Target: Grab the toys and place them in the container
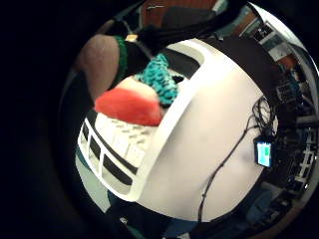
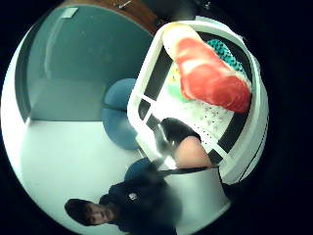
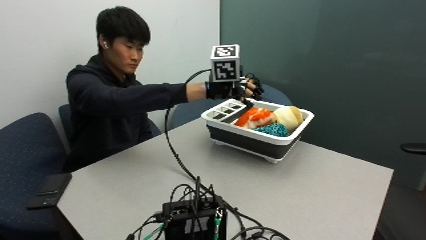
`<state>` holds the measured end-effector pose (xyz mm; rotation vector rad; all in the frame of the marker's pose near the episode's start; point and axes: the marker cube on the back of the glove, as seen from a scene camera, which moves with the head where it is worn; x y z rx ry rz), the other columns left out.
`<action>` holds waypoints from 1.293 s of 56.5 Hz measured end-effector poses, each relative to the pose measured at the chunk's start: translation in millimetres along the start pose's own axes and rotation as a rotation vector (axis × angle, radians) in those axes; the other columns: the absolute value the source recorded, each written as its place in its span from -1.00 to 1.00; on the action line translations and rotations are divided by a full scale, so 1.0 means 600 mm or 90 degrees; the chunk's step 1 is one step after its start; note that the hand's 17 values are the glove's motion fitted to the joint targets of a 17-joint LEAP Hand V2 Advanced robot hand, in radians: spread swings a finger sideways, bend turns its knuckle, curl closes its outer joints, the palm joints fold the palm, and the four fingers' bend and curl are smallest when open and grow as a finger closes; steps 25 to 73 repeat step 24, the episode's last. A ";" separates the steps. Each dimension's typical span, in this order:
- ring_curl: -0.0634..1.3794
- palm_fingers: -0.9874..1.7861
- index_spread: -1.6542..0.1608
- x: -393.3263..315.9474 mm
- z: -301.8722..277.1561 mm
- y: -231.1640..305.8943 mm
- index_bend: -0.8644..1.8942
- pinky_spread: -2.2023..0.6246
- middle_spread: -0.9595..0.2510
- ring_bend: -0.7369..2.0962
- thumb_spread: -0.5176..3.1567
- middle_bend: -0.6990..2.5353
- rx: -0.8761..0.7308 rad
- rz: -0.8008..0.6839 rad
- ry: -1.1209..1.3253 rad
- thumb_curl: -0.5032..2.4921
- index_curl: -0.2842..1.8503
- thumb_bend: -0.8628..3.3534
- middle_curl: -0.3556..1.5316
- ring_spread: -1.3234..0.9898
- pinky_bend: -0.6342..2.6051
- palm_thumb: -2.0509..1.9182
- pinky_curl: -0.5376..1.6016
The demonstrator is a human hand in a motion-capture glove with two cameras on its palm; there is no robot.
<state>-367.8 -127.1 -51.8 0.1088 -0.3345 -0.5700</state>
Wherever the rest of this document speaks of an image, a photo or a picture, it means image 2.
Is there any metal door handle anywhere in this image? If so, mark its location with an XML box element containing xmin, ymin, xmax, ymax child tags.
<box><xmin>112</xmin><ymin>0</ymin><xmax>134</xmax><ymax>10</ymax></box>

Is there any teal knitted toy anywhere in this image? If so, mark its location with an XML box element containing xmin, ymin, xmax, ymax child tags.
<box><xmin>206</xmin><ymin>38</ymin><xmax>246</xmax><ymax>73</ymax></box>

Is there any brown wooden door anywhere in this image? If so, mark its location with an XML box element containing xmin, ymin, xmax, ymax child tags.
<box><xmin>61</xmin><ymin>0</ymin><xmax>165</xmax><ymax>35</ymax></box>

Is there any white plastic basket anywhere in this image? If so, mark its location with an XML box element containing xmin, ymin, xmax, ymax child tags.
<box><xmin>126</xmin><ymin>20</ymin><xmax>270</xmax><ymax>186</ymax></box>

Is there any blue chair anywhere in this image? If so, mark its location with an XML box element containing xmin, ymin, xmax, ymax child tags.
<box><xmin>101</xmin><ymin>77</ymin><xmax>142</xmax><ymax>152</ymax></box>
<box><xmin>124</xmin><ymin>158</ymin><xmax>155</xmax><ymax>181</ymax></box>

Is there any green yellow plush toy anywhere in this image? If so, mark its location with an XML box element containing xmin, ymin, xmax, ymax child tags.
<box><xmin>166</xmin><ymin>64</ymin><xmax>191</xmax><ymax>104</ymax></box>

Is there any white paper sign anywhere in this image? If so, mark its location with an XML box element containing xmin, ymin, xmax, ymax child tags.
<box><xmin>60</xmin><ymin>7</ymin><xmax>79</xmax><ymax>20</ymax></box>

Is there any the person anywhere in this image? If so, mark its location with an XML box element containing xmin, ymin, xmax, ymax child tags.
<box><xmin>64</xmin><ymin>163</ymin><xmax>184</xmax><ymax>235</ymax></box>

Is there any red white salmon plush toy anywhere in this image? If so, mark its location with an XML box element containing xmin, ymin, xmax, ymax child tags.
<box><xmin>161</xmin><ymin>23</ymin><xmax>252</xmax><ymax>115</ymax></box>

